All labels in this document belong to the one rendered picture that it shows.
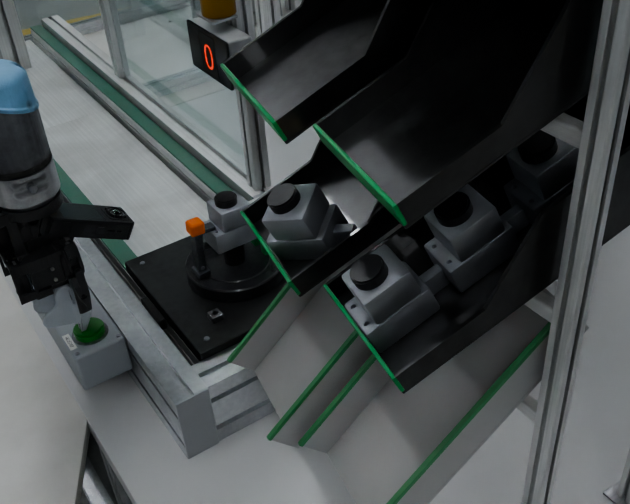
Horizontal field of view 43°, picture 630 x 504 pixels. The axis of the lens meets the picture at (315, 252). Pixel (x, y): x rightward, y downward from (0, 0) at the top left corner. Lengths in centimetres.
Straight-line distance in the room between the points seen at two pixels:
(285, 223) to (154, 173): 80
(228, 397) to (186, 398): 6
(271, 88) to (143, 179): 80
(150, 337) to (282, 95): 48
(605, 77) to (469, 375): 33
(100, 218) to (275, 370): 28
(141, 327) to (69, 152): 61
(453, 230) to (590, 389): 54
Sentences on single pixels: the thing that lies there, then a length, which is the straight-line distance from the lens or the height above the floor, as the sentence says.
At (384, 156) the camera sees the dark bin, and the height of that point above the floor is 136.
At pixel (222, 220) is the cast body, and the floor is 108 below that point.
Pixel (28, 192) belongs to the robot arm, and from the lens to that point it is 92.
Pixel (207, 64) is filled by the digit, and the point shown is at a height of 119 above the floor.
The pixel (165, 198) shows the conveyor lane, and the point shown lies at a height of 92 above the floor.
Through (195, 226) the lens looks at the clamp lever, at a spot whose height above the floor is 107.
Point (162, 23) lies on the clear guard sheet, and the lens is 149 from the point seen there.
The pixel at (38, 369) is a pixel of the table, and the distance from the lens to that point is 122.
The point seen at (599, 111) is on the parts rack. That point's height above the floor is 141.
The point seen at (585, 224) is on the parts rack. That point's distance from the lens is 59.
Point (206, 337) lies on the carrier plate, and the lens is 103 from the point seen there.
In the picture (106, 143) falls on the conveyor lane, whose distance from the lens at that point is 163.
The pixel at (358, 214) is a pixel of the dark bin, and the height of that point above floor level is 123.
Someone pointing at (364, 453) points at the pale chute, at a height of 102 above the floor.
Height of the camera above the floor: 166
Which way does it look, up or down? 37 degrees down
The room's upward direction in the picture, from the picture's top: 4 degrees counter-clockwise
